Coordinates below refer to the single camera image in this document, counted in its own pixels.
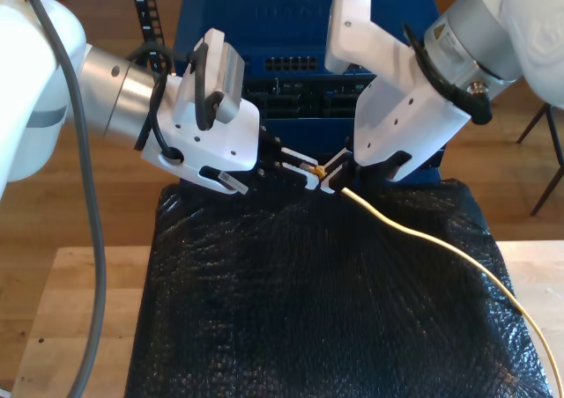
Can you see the black rack server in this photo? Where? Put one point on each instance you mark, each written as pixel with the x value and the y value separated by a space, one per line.
pixel 308 100

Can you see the black bubble wrap mat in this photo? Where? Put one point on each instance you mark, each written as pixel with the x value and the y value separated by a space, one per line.
pixel 308 319

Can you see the dark metal stool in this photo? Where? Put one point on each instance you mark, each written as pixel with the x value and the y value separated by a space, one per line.
pixel 544 191

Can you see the blue rack base plate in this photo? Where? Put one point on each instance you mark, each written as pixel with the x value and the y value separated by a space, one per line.
pixel 429 169

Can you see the blue network switch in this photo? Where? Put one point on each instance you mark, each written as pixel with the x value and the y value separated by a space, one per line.
pixel 273 24

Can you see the black perforated rack post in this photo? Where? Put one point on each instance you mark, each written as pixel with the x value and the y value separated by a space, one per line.
pixel 147 15

